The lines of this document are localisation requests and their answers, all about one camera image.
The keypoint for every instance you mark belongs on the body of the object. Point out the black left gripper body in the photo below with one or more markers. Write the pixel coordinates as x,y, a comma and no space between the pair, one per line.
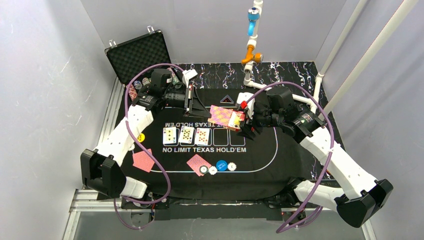
189,100

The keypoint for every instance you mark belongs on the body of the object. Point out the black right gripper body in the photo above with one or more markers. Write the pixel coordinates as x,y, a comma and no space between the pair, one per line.
249,118

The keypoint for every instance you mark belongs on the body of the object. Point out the red playing card box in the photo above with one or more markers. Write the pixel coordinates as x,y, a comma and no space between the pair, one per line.
236,118

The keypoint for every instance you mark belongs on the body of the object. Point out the face-up diamond card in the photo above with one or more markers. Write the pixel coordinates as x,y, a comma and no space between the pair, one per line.
202,136

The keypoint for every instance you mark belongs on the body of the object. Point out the face-up spade card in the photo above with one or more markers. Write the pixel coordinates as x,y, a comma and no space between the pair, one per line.
186,135
169,135

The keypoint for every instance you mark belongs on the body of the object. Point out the white grey poker chip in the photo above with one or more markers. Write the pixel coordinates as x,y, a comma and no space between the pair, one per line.
231,166

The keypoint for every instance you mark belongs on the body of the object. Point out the blue small blind button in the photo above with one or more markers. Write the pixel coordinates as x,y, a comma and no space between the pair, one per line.
221,165

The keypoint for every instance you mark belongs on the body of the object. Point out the yellow big blind button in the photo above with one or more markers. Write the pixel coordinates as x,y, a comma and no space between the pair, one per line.
141,137

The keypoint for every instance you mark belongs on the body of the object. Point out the red backed playing card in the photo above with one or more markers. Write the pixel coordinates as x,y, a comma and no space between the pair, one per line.
196,162

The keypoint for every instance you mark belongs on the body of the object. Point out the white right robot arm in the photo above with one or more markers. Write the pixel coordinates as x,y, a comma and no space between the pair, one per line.
359,194

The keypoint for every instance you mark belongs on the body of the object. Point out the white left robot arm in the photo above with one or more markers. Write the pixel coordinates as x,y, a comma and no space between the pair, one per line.
101,167

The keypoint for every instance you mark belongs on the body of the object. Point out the red poker chip stack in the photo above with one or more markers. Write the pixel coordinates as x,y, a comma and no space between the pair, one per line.
132,92

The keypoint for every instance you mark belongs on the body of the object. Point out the triangular all-in button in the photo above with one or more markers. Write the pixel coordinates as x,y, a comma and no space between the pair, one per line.
227,100

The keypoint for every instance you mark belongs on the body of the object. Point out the black aluminium chip case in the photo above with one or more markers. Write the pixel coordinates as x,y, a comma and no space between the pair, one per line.
133,56

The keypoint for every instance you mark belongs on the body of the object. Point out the black poker table mat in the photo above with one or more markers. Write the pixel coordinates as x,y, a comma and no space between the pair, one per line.
157,179

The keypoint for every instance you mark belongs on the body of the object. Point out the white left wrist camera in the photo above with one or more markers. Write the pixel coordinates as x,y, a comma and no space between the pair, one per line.
187,76

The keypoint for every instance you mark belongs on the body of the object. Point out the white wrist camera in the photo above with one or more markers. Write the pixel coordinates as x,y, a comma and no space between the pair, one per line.
245,101
187,76

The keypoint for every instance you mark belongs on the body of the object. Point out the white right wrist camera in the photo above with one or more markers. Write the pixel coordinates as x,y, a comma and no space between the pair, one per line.
245,101

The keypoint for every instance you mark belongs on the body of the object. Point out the white pvc pipe frame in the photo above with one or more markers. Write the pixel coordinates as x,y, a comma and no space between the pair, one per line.
311,76

